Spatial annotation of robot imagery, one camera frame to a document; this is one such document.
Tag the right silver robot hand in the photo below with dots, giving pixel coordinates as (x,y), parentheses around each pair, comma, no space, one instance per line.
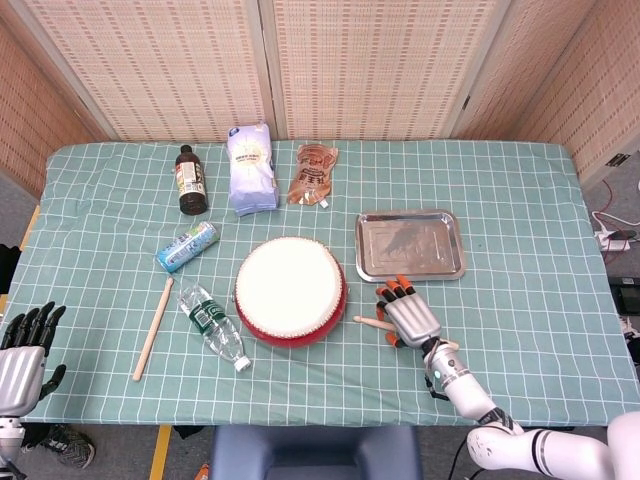
(412,317)

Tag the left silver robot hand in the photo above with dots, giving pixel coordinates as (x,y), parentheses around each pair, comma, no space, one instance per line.
(20,370)

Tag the wooden drumstick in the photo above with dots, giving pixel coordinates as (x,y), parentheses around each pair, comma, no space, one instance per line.
(372,322)
(155,325)

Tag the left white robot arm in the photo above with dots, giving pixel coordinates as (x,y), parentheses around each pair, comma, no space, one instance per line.
(9,437)

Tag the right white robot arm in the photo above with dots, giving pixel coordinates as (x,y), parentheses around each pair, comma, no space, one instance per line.
(470,390)

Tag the square metal tray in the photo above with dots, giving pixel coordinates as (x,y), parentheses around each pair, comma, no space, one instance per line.
(425,235)

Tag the red drum white skin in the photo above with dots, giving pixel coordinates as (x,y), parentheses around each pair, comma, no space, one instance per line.
(285,285)

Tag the black sneaker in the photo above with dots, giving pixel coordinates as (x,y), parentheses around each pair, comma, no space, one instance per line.
(65,445)

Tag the black object at table edge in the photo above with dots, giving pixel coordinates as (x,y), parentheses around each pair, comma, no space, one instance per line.
(7,270)

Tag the green checked tablecloth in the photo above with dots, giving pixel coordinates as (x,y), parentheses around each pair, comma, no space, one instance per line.
(525,300)

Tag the dark blue seat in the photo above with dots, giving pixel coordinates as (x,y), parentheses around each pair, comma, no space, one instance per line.
(315,452)

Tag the brown sauce pouch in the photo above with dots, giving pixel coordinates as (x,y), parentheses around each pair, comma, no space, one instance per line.
(310,175)

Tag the clear water bottle green label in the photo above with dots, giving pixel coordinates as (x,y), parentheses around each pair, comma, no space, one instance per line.
(210,320)

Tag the blue green drink can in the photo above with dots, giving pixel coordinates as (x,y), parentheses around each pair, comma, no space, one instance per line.
(187,246)

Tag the white power strip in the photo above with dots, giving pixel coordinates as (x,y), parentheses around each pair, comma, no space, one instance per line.
(614,243)

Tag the black floor device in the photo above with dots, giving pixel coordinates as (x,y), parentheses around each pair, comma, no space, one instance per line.
(627,297)

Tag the lavender paper bag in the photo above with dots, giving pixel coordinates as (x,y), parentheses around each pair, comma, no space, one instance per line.
(250,175)

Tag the dark brown glass bottle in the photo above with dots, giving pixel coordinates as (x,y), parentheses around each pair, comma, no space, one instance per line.
(190,185)

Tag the bamboo folding screen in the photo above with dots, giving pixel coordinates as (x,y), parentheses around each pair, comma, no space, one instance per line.
(375,65)

